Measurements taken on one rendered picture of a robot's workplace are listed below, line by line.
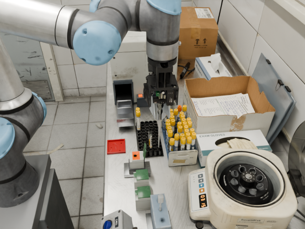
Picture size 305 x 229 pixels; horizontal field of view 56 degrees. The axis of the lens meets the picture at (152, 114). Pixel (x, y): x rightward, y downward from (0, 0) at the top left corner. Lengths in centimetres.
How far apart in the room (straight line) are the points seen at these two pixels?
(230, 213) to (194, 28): 102
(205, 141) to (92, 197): 119
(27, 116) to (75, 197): 122
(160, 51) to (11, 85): 44
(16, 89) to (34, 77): 189
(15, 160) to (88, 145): 152
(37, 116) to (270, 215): 72
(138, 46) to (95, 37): 65
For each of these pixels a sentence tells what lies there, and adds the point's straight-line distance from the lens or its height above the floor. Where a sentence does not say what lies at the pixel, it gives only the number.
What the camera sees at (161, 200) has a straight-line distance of 76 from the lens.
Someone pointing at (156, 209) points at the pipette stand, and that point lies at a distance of 81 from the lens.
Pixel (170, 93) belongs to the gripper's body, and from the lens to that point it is 71.
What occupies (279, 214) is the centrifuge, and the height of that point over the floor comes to 99.
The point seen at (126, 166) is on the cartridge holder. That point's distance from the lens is 102.
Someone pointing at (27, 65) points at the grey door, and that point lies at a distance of 274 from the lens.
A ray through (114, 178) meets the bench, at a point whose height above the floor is 87.
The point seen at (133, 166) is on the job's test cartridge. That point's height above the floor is 92.
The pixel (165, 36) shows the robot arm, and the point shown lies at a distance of 64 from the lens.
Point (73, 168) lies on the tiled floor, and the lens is 224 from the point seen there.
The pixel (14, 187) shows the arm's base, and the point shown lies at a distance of 94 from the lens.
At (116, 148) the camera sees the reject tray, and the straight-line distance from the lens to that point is 109.
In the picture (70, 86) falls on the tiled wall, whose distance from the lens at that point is 285.
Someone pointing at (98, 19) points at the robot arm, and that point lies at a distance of 54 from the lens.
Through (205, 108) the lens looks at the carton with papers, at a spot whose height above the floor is 94.
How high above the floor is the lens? 166
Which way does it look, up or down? 40 degrees down
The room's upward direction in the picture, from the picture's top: straight up
